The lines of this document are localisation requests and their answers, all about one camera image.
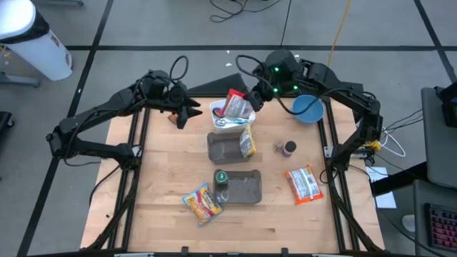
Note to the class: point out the green-lid dark jar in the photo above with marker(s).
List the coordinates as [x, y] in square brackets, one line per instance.
[221, 177]

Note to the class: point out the copper-coloured spoon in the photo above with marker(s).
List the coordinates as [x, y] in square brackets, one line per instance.
[217, 112]

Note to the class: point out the backlit keyboard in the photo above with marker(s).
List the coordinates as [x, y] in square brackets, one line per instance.
[442, 228]

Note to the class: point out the blue yellow chip bag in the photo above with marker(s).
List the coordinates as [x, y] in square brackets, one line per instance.
[203, 203]

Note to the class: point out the white computer mouse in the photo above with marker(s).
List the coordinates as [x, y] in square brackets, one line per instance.
[408, 223]

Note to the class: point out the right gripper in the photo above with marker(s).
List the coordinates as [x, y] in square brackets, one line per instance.
[266, 92]

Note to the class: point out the red white snack bag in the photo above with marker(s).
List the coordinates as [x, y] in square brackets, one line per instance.
[237, 105]

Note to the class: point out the yellow plug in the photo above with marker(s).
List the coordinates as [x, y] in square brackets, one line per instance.
[375, 145]

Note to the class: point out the white trash can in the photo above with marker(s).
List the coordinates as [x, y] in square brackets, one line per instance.
[32, 43]

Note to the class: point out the wooden desk grey legs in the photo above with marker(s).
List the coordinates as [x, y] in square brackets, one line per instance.
[18, 81]

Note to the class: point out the yellow snack packet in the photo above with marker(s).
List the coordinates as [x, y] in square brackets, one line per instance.
[247, 141]

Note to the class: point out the purple-label spice jar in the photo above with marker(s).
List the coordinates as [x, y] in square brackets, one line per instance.
[289, 148]

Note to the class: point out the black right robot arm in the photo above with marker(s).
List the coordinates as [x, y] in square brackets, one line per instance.
[357, 100]

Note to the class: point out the white paper sheet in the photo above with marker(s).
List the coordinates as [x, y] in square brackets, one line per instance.
[385, 200]

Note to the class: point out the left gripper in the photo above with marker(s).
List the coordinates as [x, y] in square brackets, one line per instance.
[175, 100]

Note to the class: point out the white plastic bin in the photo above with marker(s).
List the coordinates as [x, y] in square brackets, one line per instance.
[232, 128]

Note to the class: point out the black chair base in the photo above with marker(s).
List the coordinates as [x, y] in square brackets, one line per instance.
[5, 119]

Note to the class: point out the orange ramen noodle packet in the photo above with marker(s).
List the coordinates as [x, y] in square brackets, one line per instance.
[303, 183]

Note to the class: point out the black clamp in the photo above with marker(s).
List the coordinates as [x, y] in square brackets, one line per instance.
[184, 251]
[285, 251]

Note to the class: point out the blue bowl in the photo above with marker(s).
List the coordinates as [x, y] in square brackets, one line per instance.
[303, 114]

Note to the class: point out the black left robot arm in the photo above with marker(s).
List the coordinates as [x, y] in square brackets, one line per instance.
[96, 110]

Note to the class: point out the translucent grey plastic bin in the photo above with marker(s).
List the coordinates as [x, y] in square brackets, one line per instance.
[242, 187]
[223, 148]

